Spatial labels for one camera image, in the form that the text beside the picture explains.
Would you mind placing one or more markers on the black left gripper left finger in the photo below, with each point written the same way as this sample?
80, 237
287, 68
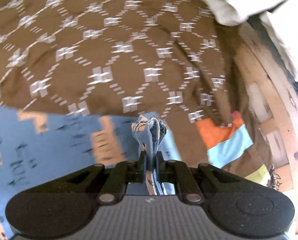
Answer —
107, 185

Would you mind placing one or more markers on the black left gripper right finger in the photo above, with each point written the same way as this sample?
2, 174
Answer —
195, 185

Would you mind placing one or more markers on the blue pants with orange trucks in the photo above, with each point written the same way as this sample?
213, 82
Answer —
38, 151

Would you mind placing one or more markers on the orange blue pink bedsheet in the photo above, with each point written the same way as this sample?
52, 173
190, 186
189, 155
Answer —
233, 149

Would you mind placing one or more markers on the brown PF patterned blanket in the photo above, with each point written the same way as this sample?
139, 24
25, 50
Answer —
123, 57

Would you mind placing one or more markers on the wooden bed frame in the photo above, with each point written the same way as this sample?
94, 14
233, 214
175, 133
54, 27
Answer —
274, 102

